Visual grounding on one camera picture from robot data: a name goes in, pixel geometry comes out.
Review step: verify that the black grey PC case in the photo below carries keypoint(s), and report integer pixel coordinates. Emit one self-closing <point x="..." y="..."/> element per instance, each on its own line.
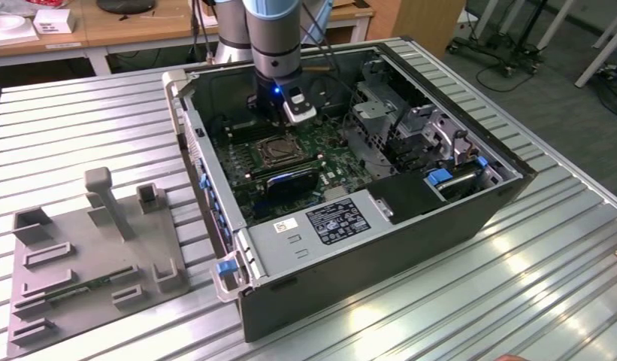
<point x="362" y="286"/>

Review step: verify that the blue card retainer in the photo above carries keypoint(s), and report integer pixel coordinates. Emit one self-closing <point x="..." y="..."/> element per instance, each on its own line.
<point x="203" y="182"/>

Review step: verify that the wooden cabinet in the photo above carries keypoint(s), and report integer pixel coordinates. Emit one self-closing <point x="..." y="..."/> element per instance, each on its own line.
<point x="428" y="26"/>

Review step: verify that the grey parts rack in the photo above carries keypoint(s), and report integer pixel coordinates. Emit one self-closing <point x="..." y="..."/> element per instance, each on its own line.
<point x="87" y="248"/>

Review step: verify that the RAM slot black clips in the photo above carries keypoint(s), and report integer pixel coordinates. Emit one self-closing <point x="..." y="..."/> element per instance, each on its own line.
<point x="238" y="132"/>
<point x="241" y="140"/>
<point x="288" y="166"/>
<point x="260" y="178"/>

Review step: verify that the CPU socket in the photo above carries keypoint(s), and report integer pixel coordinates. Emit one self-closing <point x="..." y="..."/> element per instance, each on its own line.
<point x="284" y="161"/>

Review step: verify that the grey power supply unit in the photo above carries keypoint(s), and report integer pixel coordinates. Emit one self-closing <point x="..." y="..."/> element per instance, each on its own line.
<point x="282" y="244"/>

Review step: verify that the blue case latch tab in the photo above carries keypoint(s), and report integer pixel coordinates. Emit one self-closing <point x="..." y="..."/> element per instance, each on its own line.
<point x="225" y="269"/>

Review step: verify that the wooden desk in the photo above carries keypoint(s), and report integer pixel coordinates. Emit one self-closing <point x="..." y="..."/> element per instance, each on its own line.
<point x="137" y="26"/>

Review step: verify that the silver metal disk bay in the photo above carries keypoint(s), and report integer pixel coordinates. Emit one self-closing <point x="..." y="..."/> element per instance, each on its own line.
<point x="373" y="113"/>

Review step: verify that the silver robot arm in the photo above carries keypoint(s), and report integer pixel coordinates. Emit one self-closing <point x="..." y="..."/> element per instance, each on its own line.
<point x="274" y="41"/>

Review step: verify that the black plastic shroud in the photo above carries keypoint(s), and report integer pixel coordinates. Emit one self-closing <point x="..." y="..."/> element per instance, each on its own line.
<point x="402" y="199"/>

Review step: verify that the black wheeled stand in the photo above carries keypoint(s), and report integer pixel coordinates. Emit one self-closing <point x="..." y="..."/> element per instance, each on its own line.
<point x="518" y="56"/>

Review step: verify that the silver green CPU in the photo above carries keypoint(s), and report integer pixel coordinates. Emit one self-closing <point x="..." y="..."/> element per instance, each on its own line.
<point x="280" y="148"/>

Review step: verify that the white table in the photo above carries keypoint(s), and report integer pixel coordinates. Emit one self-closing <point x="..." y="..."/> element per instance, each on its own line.
<point x="605" y="56"/>

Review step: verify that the white foam tray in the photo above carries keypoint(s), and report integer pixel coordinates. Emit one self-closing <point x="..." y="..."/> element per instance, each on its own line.
<point x="7" y="32"/>

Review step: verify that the black graphics card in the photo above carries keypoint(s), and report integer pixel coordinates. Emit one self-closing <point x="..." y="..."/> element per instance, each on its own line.
<point x="293" y="186"/>

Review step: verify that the green motherboard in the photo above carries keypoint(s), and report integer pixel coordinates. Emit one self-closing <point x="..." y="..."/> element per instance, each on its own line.
<point x="337" y="161"/>

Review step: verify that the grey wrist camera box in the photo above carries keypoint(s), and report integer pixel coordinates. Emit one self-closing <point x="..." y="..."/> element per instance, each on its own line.
<point x="297" y="113"/>

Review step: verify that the white cardboard box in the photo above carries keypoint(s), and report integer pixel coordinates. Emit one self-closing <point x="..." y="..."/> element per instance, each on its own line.
<point x="52" y="20"/>

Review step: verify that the black round monitor base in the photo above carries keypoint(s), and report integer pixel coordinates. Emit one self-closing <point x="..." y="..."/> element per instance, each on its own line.
<point x="124" y="4"/>

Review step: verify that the green RAM stick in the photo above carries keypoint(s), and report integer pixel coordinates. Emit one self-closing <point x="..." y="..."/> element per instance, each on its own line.
<point x="80" y="289"/>

